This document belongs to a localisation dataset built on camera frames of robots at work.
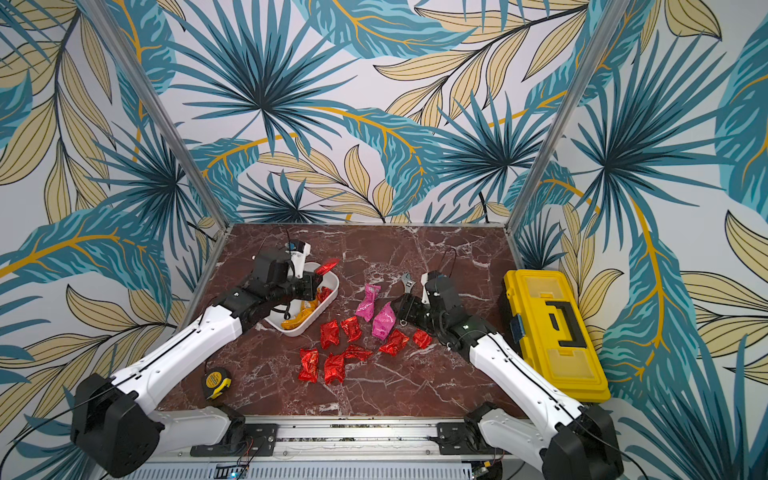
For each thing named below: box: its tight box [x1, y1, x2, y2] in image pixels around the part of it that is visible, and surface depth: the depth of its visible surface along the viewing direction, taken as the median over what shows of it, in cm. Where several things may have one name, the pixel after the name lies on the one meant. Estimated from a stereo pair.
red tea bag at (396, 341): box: [378, 329, 410, 357], surface depth 88 cm
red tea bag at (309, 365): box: [298, 348, 319, 384], surface depth 85 cm
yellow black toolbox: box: [504, 270, 611, 404], surface depth 78 cm
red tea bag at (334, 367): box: [324, 353, 345, 384], surface depth 84 cm
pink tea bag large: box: [372, 302, 396, 341], surface depth 93 cm
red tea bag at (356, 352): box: [343, 344, 374, 361], surface depth 87 cm
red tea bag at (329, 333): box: [320, 319, 340, 349], surface depth 90 cm
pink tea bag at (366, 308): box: [356, 283, 381, 322], surface depth 95 cm
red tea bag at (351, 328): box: [341, 316, 362, 342], surface depth 92 cm
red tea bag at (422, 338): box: [413, 329, 433, 349], surface depth 90 cm
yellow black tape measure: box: [203, 367, 231, 400], surface depth 81 cm
